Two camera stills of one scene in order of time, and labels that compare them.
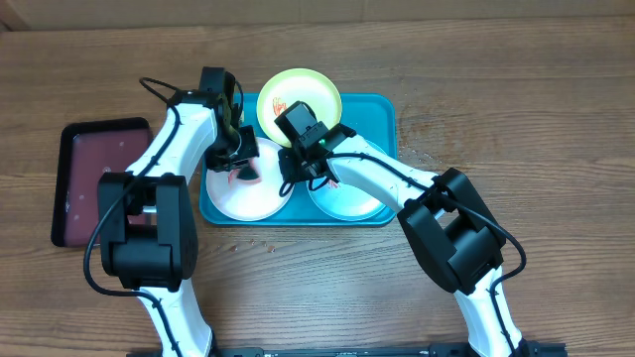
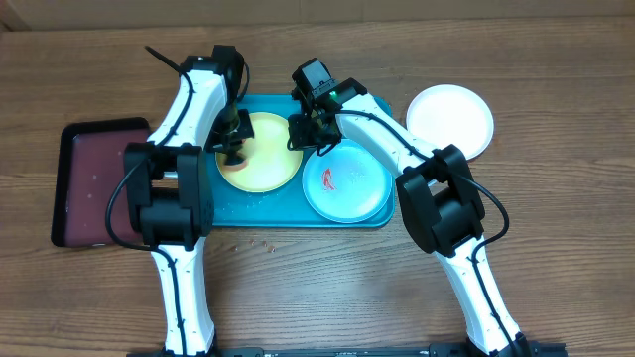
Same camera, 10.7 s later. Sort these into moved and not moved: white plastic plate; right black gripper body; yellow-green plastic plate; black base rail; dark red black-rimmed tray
Moved: white plastic plate; right black gripper body; yellow-green plastic plate
Not moved: dark red black-rimmed tray; black base rail
